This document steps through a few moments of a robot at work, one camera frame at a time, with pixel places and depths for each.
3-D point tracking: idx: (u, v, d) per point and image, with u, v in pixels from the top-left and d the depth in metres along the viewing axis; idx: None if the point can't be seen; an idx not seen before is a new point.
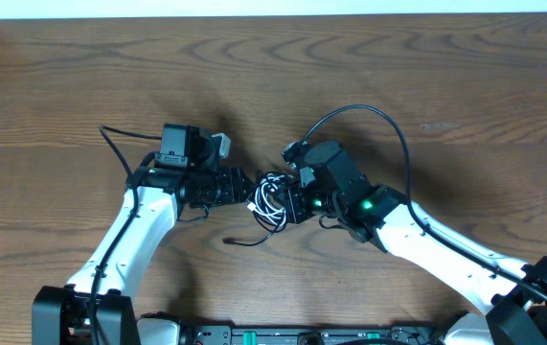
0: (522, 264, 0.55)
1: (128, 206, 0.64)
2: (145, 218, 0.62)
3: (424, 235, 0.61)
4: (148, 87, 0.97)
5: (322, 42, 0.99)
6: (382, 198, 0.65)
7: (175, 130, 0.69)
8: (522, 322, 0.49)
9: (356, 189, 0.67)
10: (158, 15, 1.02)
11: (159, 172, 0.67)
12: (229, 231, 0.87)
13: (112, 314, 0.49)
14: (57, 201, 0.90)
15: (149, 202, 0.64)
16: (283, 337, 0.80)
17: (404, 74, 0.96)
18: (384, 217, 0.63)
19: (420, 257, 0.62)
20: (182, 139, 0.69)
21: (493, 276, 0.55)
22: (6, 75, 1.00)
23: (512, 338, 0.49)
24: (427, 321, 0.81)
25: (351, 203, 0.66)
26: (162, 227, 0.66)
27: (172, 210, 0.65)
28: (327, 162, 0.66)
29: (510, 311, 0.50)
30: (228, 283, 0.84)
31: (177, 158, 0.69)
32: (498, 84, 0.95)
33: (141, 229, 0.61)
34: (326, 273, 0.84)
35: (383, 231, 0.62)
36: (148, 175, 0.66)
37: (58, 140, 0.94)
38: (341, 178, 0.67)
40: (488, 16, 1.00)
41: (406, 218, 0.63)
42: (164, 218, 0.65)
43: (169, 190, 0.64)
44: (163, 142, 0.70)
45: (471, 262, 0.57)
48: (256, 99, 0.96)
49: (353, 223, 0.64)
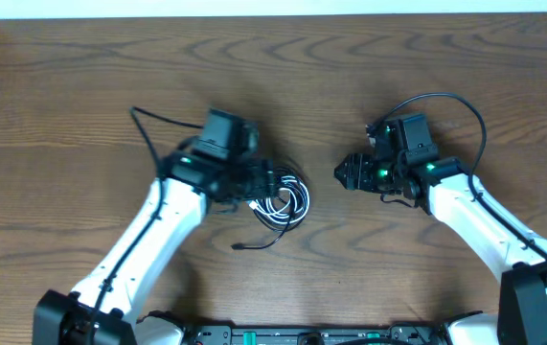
0: None
1: (151, 204, 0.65)
2: (163, 225, 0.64)
3: (473, 202, 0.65)
4: (148, 87, 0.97)
5: (322, 42, 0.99)
6: (445, 165, 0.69)
7: (220, 119, 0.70)
8: (535, 295, 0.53)
9: (421, 152, 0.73)
10: (158, 15, 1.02)
11: (194, 160, 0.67)
12: (229, 231, 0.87)
13: (107, 337, 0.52)
14: (57, 201, 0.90)
15: (172, 206, 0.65)
16: (283, 337, 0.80)
17: (404, 74, 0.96)
18: (442, 178, 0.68)
19: (461, 222, 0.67)
20: (225, 129, 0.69)
21: (524, 247, 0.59)
22: (6, 75, 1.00)
23: (518, 298, 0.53)
24: (427, 321, 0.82)
25: (413, 162, 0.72)
26: (181, 230, 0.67)
27: (194, 214, 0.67)
28: (402, 121, 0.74)
29: (530, 281, 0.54)
30: (228, 283, 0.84)
31: (216, 149, 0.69)
32: (498, 84, 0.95)
33: (155, 236, 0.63)
34: (326, 273, 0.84)
35: (435, 190, 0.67)
36: (181, 165, 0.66)
37: (58, 140, 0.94)
38: (411, 139, 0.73)
40: (488, 17, 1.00)
41: (463, 184, 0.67)
42: (181, 222, 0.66)
43: (197, 189, 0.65)
44: (207, 127, 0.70)
45: (509, 233, 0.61)
48: (257, 99, 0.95)
49: (408, 176, 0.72)
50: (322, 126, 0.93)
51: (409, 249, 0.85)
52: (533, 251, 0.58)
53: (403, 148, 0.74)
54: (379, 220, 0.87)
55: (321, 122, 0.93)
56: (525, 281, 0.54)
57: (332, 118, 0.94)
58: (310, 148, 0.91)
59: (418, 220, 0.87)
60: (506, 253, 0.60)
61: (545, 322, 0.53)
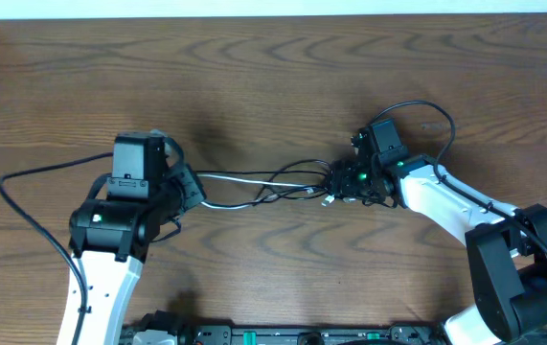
0: (513, 209, 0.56)
1: (76, 294, 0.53)
2: (95, 315, 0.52)
3: (439, 184, 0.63)
4: (148, 87, 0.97)
5: (322, 42, 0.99)
6: (414, 162, 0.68)
7: (127, 144, 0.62)
8: (499, 252, 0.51)
9: (394, 154, 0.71)
10: (158, 16, 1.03)
11: (106, 216, 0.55)
12: (229, 229, 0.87)
13: None
14: (57, 201, 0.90)
15: (102, 287, 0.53)
16: (283, 337, 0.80)
17: (404, 74, 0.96)
18: (409, 172, 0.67)
19: (427, 206, 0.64)
20: (141, 158, 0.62)
21: (485, 212, 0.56)
22: (6, 75, 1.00)
23: (484, 258, 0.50)
24: (427, 321, 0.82)
25: (383, 164, 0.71)
26: (126, 296, 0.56)
27: (129, 279, 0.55)
28: (372, 125, 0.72)
29: (491, 237, 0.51)
30: (227, 283, 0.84)
31: (133, 182, 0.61)
32: (497, 84, 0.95)
33: (91, 332, 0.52)
34: (326, 273, 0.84)
35: (404, 182, 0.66)
36: (93, 226, 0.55)
37: (58, 140, 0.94)
38: (382, 142, 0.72)
40: (487, 17, 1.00)
41: (427, 172, 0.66)
42: (120, 299, 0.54)
43: (123, 252, 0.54)
44: (116, 161, 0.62)
45: (469, 201, 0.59)
48: (256, 99, 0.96)
49: (381, 175, 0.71)
50: (322, 127, 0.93)
51: (408, 249, 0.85)
52: (492, 213, 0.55)
53: (375, 150, 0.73)
54: (378, 221, 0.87)
55: (320, 123, 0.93)
56: (488, 240, 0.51)
57: (332, 118, 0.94)
58: (310, 148, 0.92)
59: (418, 220, 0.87)
60: (467, 222, 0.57)
61: (513, 279, 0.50)
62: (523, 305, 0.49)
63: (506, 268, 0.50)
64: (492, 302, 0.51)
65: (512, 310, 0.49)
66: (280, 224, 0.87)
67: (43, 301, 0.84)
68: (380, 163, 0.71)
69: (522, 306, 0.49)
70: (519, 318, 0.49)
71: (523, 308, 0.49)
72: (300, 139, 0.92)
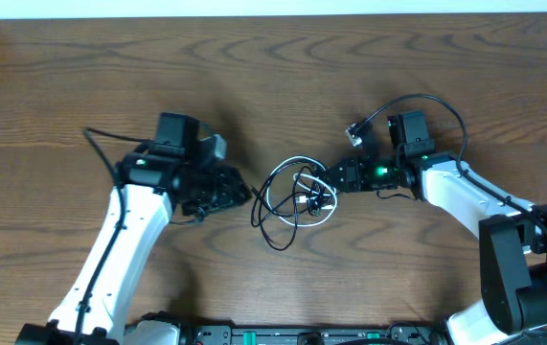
0: (531, 205, 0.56)
1: (114, 215, 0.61)
2: (130, 233, 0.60)
3: (460, 177, 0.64)
4: (148, 87, 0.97)
5: (322, 42, 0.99)
6: (439, 156, 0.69)
7: (170, 117, 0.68)
8: (513, 243, 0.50)
9: (420, 147, 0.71)
10: (158, 16, 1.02)
11: (148, 162, 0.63)
12: (229, 228, 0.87)
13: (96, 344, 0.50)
14: (56, 200, 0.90)
15: (137, 211, 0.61)
16: (283, 337, 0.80)
17: (404, 74, 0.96)
18: (433, 165, 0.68)
19: (444, 198, 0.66)
20: (180, 129, 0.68)
21: (502, 204, 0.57)
22: (6, 75, 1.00)
23: (496, 247, 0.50)
24: (427, 321, 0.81)
25: (409, 155, 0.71)
26: (154, 230, 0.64)
27: (162, 212, 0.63)
28: (402, 114, 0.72)
29: (507, 227, 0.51)
30: (228, 282, 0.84)
31: (171, 149, 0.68)
32: (498, 84, 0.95)
33: (125, 244, 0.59)
34: (326, 273, 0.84)
35: (426, 173, 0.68)
36: (137, 167, 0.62)
37: (58, 140, 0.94)
38: (409, 133, 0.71)
40: (488, 16, 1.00)
41: (449, 167, 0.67)
42: (149, 228, 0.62)
43: (158, 189, 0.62)
44: (159, 130, 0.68)
45: (490, 194, 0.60)
48: (256, 99, 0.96)
49: (404, 167, 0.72)
50: (322, 126, 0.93)
51: (409, 249, 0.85)
52: (510, 206, 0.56)
53: (401, 140, 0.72)
54: (379, 220, 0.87)
55: (321, 123, 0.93)
56: (502, 229, 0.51)
57: (333, 117, 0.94)
58: (310, 148, 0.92)
59: (419, 220, 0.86)
60: (484, 212, 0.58)
61: (523, 271, 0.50)
62: (531, 297, 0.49)
63: (517, 261, 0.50)
64: (499, 292, 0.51)
65: (517, 303, 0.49)
66: (281, 224, 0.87)
67: (43, 301, 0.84)
68: (405, 154, 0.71)
69: (529, 300, 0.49)
70: (524, 310, 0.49)
71: (529, 301, 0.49)
72: (300, 139, 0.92)
